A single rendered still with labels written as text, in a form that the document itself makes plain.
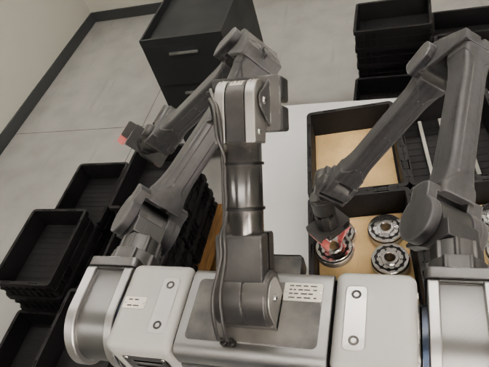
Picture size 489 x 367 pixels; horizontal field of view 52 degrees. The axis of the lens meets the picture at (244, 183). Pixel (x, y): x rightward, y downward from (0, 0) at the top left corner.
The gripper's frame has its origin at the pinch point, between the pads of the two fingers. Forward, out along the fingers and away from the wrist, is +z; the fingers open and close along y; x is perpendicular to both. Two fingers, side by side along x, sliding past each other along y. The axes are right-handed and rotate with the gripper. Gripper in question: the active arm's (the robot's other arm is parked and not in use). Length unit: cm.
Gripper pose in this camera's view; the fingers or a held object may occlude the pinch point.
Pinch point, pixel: (332, 243)
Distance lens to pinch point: 142.7
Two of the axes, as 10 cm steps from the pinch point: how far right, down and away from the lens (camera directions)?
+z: 2.8, 6.8, 6.8
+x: 5.3, 4.8, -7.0
